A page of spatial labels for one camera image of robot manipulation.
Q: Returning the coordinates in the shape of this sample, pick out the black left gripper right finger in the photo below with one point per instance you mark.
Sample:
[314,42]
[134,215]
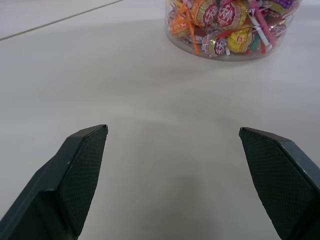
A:
[282,180]

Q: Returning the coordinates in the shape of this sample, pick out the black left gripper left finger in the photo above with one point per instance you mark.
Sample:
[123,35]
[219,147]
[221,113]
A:
[55,190]

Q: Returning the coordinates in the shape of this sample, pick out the yellow candy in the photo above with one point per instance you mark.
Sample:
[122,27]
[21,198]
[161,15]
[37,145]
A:
[240,40]

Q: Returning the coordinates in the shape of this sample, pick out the pink and white candy stick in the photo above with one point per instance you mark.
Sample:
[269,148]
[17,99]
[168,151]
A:
[263,25]

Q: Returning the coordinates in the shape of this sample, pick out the orange candy stick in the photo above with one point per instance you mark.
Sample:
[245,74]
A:
[192,35]

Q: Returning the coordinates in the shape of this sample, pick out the clear plastic candy jar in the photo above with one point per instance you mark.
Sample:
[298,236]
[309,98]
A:
[175,42]

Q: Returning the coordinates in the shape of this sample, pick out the yellow and purple candy wrapper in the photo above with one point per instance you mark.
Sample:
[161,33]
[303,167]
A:
[283,3]

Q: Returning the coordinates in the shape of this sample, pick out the orange candy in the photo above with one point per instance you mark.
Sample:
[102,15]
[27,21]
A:
[178,25]

